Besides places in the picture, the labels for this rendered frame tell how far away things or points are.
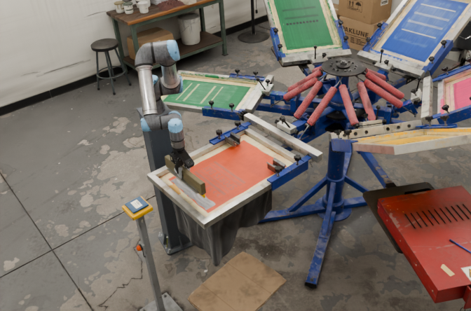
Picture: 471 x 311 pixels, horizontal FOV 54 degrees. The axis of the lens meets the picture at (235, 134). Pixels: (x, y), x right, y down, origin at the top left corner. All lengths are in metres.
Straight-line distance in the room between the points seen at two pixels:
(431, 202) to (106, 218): 2.68
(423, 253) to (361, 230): 1.67
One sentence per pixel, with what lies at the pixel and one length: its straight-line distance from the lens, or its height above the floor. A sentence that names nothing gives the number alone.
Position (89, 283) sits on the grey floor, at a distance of 3.70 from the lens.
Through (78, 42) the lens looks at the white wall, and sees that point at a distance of 6.29.
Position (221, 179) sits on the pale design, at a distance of 2.78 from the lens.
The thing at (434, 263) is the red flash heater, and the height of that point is 1.10.
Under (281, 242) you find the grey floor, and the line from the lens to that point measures 3.71.
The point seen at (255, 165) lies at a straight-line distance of 2.87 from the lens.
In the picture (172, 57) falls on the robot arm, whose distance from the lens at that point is 2.58.
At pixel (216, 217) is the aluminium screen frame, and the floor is 0.99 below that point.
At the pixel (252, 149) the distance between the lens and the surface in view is 3.02.
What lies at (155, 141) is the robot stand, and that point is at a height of 1.02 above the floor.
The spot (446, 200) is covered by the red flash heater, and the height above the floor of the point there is 1.10.
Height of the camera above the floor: 2.69
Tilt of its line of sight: 33 degrees down
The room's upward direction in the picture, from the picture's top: 4 degrees counter-clockwise
